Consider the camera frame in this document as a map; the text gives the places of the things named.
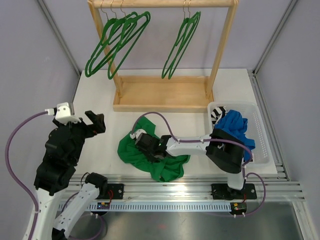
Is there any white slotted cable duct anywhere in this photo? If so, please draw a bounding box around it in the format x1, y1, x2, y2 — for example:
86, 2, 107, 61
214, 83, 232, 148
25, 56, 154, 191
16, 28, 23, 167
87, 202, 231, 212

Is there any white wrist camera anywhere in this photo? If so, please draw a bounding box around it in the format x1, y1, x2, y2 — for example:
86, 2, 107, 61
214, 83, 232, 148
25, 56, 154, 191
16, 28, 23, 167
45, 102, 81, 125
130, 128, 147, 139

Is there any green tank top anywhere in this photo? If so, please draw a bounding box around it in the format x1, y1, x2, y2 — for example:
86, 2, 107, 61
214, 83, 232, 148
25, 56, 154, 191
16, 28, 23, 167
117, 133, 191, 182

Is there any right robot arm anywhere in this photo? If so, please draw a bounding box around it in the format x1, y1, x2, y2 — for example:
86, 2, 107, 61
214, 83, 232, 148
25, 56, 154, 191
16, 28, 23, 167
130, 129, 246, 200

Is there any white plastic basket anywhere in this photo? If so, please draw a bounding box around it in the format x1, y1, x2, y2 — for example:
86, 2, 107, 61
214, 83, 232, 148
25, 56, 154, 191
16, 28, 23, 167
207, 101, 274, 169

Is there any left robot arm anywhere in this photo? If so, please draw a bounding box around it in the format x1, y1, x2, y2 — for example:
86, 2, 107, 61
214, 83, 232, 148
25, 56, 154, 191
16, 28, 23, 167
27, 110, 108, 240

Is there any blue tank top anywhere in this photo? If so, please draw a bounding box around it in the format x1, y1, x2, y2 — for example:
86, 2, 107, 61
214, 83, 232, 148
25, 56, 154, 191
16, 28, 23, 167
214, 109, 256, 151

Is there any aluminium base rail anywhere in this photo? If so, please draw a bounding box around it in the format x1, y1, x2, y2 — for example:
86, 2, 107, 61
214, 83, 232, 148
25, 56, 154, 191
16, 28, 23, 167
53, 173, 305, 202

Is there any zebra striped tank top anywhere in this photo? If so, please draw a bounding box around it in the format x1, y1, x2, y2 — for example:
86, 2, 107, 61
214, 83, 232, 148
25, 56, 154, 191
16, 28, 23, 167
210, 106, 228, 125

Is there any green hanger with metal hook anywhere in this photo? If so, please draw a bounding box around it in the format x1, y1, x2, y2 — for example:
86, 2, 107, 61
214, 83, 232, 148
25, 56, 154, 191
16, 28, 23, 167
84, 1, 136, 78

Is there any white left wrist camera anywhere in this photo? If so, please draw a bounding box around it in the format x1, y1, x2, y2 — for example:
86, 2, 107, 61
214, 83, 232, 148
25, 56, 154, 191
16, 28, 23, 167
45, 102, 81, 125

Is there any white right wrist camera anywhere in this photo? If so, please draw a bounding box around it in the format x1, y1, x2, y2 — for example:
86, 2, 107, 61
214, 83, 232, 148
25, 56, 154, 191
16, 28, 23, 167
130, 128, 147, 139

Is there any wooden clothes rack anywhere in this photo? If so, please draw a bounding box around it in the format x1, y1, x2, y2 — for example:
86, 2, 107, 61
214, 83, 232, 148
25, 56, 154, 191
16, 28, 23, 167
93, 0, 239, 113

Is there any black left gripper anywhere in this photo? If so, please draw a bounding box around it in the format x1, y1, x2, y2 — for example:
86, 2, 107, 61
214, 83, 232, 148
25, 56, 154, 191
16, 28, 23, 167
54, 110, 106, 163

